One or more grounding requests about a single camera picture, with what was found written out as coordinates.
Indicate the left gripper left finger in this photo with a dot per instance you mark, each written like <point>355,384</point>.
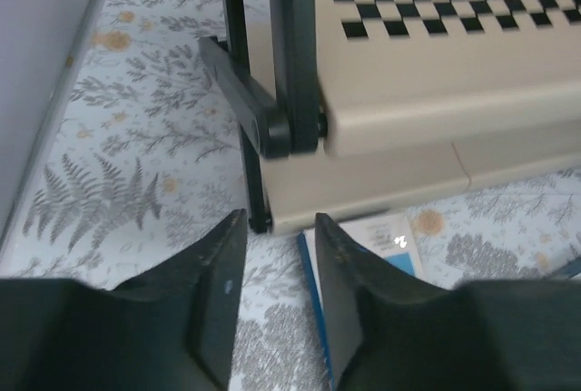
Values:
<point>169,328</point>

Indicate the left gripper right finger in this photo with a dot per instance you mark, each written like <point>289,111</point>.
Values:
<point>495,334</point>

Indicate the blue razor box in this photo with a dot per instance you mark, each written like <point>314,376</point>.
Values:
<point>342,260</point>

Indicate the beige three-tier shelf rack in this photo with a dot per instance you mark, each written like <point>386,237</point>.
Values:
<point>352,107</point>

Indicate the floral table mat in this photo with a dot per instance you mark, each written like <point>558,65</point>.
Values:
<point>119,150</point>

